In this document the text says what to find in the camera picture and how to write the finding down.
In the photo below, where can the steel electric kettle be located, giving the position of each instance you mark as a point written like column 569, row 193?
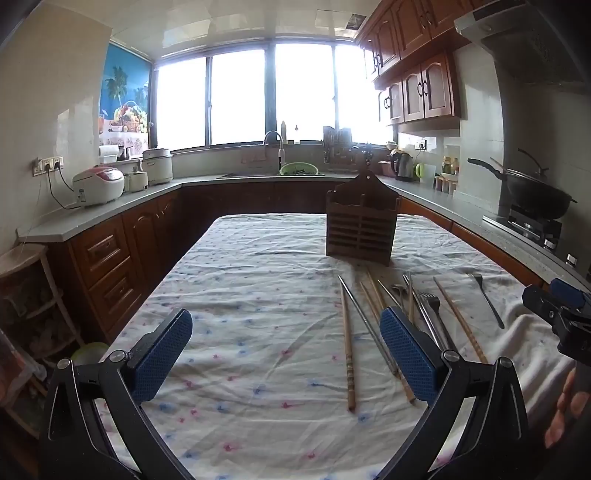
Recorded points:
column 402, row 166

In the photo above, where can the wooden utensil holder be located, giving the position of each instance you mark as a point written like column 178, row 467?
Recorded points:
column 362, row 221

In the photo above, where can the black wok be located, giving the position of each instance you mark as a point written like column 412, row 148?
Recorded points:
column 538, row 198

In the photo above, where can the white and red rice cooker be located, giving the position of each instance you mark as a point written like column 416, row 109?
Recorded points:
column 99, row 187

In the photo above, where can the wooden corner shelf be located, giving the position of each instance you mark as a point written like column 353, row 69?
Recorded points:
column 32, row 300

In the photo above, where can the dark metal fork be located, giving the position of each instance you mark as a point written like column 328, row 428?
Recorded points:
column 489, row 300

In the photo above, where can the person's right hand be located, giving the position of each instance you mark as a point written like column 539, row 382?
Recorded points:
column 561, row 415

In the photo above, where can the metal chopstick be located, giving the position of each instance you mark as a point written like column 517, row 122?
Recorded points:
column 364, row 318
column 420, row 307

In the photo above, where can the gas stove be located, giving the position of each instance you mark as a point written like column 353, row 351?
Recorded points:
column 531, row 226

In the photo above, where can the pink plastic box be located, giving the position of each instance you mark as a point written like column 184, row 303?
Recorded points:
column 385, row 168

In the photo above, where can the green plastic colander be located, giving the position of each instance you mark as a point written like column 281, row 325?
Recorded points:
column 298, row 169

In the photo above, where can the chrome kitchen faucet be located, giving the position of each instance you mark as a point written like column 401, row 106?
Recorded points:
column 279, row 147

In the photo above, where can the patterned wooden chopstick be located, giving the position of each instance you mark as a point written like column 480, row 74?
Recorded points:
column 457, row 316

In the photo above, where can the wooden upper cabinets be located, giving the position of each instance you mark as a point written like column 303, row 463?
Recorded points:
column 415, row 55

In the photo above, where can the green bowl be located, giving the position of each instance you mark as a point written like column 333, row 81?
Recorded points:
column 90, row 354

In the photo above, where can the paper towel roll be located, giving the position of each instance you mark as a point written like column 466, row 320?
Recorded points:
column 108, row 153

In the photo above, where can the spice jar set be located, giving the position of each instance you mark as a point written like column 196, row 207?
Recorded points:
column 444, row 184

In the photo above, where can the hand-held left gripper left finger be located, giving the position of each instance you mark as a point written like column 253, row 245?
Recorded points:
column 162, row 355

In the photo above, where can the wooden cabinets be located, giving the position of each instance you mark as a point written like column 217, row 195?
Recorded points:
column 415, row 55
column 138, row 240

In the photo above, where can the glass wok lid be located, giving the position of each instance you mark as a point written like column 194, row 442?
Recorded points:
column 526, row 173

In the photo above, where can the wall power outlet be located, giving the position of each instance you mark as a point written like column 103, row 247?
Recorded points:
column 48, row 165

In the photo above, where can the yellow bottle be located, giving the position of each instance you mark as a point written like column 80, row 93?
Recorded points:
column 283, row 131

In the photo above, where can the large kitchen window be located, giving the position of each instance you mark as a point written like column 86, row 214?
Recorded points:
column 240, row 92

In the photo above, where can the silver fork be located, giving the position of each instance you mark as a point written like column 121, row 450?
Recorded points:
column 434, row 305

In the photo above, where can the wooden lower cabinets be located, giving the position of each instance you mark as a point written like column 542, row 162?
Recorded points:
column 138, row 240

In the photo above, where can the small silver utensil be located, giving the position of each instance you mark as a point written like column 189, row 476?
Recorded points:
column 396, row 290

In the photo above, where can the tall white electric pot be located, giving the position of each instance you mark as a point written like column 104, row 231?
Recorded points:
column 157, row 167

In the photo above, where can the small wall socket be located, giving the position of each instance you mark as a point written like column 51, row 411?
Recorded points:
column 421, row 145

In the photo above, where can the tropical fruit wall poster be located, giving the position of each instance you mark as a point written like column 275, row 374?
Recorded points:
column 125, row 92

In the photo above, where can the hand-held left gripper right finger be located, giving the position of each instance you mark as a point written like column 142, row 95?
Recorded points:
column 408, row 355

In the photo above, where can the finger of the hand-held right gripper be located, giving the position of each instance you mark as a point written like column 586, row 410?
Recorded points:
column 568, row 290
column 538, row 300

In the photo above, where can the dish drying rack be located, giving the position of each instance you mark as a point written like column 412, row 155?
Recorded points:
column 337, row 145

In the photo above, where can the grey kitchen countertop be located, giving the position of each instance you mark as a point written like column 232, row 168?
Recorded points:
column 101, row 212

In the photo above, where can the steel range hood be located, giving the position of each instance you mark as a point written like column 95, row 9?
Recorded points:
column 531, row 41

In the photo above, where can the small white electric cooker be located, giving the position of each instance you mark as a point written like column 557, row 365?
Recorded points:
column 137, row 181

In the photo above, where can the kitchen sink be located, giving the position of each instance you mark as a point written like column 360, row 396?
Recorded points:
column 249, row 175

